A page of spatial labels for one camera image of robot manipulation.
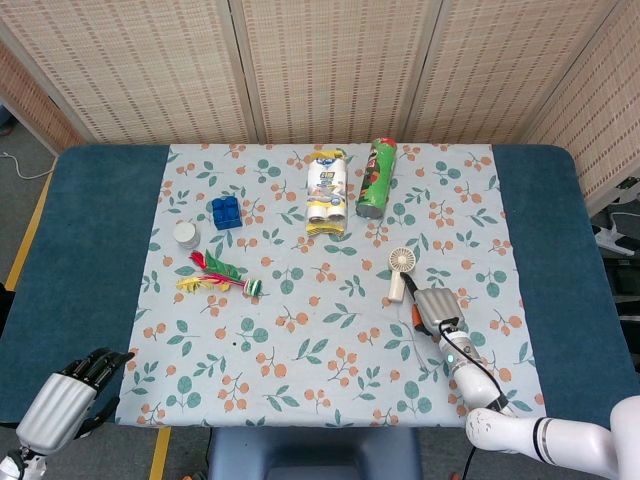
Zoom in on blue toy building block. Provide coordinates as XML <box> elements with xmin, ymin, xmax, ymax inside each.
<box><xmin>209</xmin><ymin>195</ymin><xmax>244</xmax><ymax>232</ymax></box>

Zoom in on small silver tin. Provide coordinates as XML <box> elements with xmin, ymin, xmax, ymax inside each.
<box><xmin>172</xmin><ymin>220</ymin><xmax>202</xmax><ymax>252</ymax></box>

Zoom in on cream handheld fan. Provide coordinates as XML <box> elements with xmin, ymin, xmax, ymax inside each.
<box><xmin>387</xmin><ymin>246</ymin><xmax>418</xmax><ymax>303</ymax></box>

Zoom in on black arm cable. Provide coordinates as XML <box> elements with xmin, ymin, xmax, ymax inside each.
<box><xmin>438</xmin><ymin>316</ymin><xmax>509</xmax><ymax>480</ymax></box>

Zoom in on woven folding screen panel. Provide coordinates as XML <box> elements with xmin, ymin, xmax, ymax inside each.
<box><xmin>403</xmin><ymin>0</ymin><xmax>619</xmax><ymax>147</ymax></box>
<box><xmin>524</xmin><ymin>0</ymin><xmax>640</xmax><ymax>217</ymax></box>
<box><xmin>228</xmin><ymin>0</ymin><xmax>445</xmax><ymax>146</ymax></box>
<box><xmin>0</xmin><ymin>0</ymin><xmax>251</xmax><ymax>147</ymax></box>
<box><xmin>0</xmin><ymin>38</ymin><xmax>87</xmax><ymax>157</ymax></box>

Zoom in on floral fruit print tablecloth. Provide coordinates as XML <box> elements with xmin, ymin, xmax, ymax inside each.
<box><xmin>114</xmin><ymin>142</ymin><xmax>547</xmax><ymax>431</ymax></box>

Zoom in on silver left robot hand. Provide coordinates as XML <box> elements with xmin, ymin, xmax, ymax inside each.
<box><xmin>14</xmin><ymin>347</ymin><xmax>137</xmax><ymax>457</ymax></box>

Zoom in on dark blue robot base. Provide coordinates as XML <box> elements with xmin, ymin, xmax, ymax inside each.
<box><xmin>206</xmin><ymin>426</ymin><xmax>422</xmax><ymax>480</ymax></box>

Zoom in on colourful feather shuttlecock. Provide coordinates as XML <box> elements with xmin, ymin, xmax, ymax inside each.
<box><xmin>175</xmin><ymin>250</ymin><xmax>264</xmax><ymax>298</ymax></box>

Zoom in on white floor cable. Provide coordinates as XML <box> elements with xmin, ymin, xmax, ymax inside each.
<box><xmin>0</xmin><ymin>150</ymin><xmax>57</xmax><ymax>180</ymax></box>

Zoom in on dark blue table pad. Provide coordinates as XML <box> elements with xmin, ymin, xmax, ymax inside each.
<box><xmin>0</xmin><ymin>144</ymin><xmax>640</xmax><ymax>427</ymax></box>

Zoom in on white equipment stand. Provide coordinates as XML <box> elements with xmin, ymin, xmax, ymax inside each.
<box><xmin>592</xmin><ymin>177</ymin><xmax>640</xmax><ymax>259</ymax></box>

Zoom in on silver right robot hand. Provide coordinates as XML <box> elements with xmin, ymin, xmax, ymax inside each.
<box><xmin>403</xmin><ymin>273</ymin><xmax>463</xmax><ymax>337</ymax></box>

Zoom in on green chips can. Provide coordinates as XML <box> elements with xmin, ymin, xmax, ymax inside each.
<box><xmin>355</xmin><ymin>137</ymin><xmax>398</xmax><ymax>220</ymax></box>

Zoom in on yellow white snack pack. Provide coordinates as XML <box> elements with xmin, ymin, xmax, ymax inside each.
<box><xmin>304</xmin><ymin>146</ymin><xmax>352</xmax><ymax>238</ymax></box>

